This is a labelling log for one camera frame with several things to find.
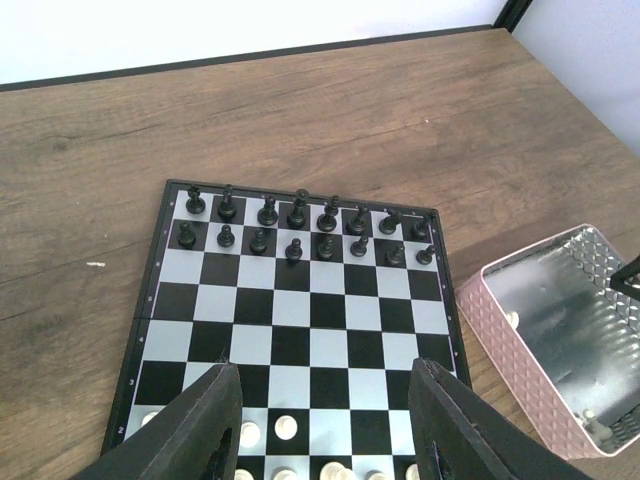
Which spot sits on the pink metal tin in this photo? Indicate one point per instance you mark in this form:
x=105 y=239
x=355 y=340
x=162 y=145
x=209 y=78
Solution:
x=561 y=338

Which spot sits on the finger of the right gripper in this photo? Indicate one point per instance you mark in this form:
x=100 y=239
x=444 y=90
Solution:
x=626 y=279

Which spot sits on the white chess piece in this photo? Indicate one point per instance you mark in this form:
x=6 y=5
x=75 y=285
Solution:
x=243 y=474
x=250 y=435
x=285 y=474
x=377 y=475
x=286 y=427
x=336 y=471

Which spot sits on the black chess pieces row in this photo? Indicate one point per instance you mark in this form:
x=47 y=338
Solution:
x=223 y=220

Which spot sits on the white chess pawn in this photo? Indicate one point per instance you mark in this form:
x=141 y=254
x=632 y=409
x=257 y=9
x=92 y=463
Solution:
x=148 y=417

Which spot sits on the black white chess board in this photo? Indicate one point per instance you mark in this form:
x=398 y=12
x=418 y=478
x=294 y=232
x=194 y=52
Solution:
x=330 y=344

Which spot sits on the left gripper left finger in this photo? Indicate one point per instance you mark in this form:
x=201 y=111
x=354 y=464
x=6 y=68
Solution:
x=196 y=436

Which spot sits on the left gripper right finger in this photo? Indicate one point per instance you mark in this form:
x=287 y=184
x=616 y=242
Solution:
x=452 y=425

